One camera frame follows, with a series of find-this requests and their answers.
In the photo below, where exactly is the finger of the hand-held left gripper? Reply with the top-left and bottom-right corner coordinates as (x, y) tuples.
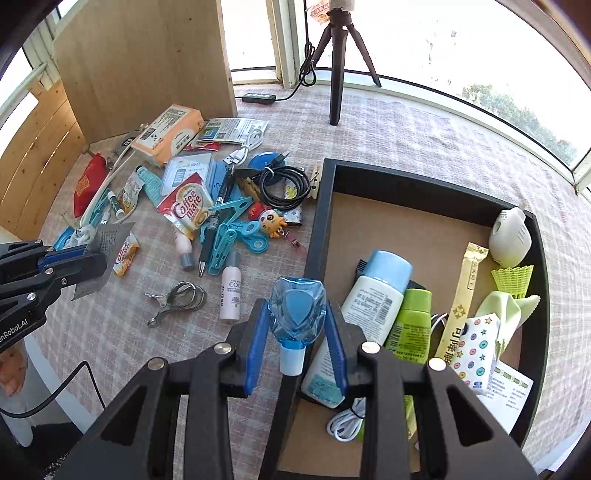
(0, 240), (88, 283)
(0, 251), (108, 315)

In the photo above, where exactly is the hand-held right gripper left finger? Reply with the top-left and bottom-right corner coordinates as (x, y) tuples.
(55, 299), (273, 480)

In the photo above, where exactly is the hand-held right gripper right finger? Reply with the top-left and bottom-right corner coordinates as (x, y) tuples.
(325, 300), (539, 480)

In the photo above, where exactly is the blue faceted bottle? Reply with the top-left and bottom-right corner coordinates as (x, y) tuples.
(269, 277), (328, 376)

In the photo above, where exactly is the yellow stick sachet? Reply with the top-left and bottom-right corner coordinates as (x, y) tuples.
(434, 242), (489, 370)

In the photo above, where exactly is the dotted tissue pack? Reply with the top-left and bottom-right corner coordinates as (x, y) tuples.
(448, 314), (502, 395)

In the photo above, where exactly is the black tray container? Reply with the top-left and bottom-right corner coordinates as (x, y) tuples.
(277, 158), (550, 476)

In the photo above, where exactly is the orange tissue pack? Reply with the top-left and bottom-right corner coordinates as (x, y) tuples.
(131, 105), (204, 167)

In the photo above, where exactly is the green cleaning cloth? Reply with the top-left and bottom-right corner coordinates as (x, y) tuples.
(475, 291), (541, 356)

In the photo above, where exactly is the person's left hand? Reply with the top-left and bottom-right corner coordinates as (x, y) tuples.
(0, 346), (28, 398)

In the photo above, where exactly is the small orange creamer packet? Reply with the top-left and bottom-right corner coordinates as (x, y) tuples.
(113, 232), (140, 278)

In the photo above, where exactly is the white blue sunscreen bottle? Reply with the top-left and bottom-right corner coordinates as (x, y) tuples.
(302, 250), (413, 407)

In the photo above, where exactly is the teal clothes clip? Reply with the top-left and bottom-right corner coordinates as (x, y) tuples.
(208, 198), (254, 221)
(85, 198), (110, 228)
(208, 222), (269, 275)

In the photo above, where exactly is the small white bottle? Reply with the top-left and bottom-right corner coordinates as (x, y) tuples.
(219, 251), (242, 320)

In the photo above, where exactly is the red fabric pouch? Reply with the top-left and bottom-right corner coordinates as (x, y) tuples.
(74, 154), (109, 217)

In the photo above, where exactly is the green bottle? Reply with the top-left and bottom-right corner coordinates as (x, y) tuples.
(385, 288), (432, 361)

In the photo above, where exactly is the orange white snack sachet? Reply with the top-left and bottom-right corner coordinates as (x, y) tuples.
(115, 173), (144, 215)

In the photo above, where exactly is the metal eyelash curler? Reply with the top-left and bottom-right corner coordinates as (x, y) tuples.
(145, 281), (207, 328)

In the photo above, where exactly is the wooden plank panel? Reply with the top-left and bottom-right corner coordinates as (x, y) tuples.
(0, 78), (86, 227)

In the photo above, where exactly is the pink tube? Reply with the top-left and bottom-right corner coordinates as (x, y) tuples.
(173, 228), (195, 271)

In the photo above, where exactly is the black pen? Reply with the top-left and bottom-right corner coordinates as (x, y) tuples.
(199, 217), (221, 278)
(215, 168), (236, 206)

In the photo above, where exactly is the teal tube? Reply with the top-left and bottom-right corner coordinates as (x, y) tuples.
(136, 166), (162, 204)

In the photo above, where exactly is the red creamer pouch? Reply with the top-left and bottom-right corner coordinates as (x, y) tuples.
(157, 173), (215, 232)

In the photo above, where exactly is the blue card holder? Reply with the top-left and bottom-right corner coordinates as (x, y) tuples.
(164, 154), (213, 190)

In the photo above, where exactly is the white paper leaflet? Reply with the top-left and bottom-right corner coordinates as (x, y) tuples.
(480, 360), (534, 411)

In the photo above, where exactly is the yellow-green shuttlecock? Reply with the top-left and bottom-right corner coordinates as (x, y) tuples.
(491, 265), (534, 298)

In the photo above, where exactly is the white moulded plastic item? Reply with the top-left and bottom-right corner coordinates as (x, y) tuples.
(489, 208), (532, 268)

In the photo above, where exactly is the large plywood board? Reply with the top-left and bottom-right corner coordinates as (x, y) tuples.
(53, 0), (238, 144)

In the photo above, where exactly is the black tripod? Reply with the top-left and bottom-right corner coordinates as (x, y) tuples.
(305, 9), (383, 126)

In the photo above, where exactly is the green tree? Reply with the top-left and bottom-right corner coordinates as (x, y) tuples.
(462, 83), (578, 160)

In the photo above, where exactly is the white charging cable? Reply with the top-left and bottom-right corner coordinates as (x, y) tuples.
(328, 399), (365, 441)

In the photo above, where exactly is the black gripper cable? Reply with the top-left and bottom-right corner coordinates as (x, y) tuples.
(0, 361), (107, 418)

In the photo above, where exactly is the cartoon doll keychain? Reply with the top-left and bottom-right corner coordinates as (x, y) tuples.
(256, 210), (287, 238)

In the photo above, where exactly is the black coiled cable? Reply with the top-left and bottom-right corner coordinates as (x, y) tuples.
(259, 167), (311, 208)

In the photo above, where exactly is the white usb cable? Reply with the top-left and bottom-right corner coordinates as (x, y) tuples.
(224, 129), (264, 164)

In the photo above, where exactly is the black power cable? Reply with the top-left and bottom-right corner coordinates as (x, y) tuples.
(276, 0), (320, 101)

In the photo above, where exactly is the white window frame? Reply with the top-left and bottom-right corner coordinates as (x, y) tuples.
(0, 0), (591, 195)

